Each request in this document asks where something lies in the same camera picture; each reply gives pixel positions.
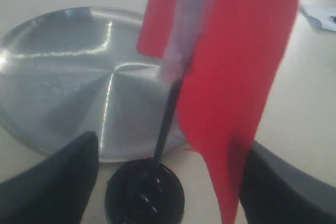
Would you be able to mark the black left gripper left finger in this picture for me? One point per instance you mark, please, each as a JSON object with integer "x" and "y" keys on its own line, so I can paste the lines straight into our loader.
{"x": 56, "y": 190}

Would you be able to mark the white paper on table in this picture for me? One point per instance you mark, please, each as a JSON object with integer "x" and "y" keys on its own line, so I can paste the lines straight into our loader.
{"x": 321, "y": 17}

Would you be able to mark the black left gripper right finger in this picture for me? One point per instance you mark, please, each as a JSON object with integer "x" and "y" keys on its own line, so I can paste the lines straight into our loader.
{"x": 273, "y": 191}

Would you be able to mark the red flag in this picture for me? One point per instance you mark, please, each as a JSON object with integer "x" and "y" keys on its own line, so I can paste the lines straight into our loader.
{"x": 228, "y": 52}

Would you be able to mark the round stainless steel plate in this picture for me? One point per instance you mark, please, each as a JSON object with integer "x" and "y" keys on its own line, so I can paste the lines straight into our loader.
{"x": 76, "y": 70}

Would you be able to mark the black round flag base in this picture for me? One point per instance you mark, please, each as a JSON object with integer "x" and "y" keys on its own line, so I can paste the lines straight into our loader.
{"x": 138, "y": 193}

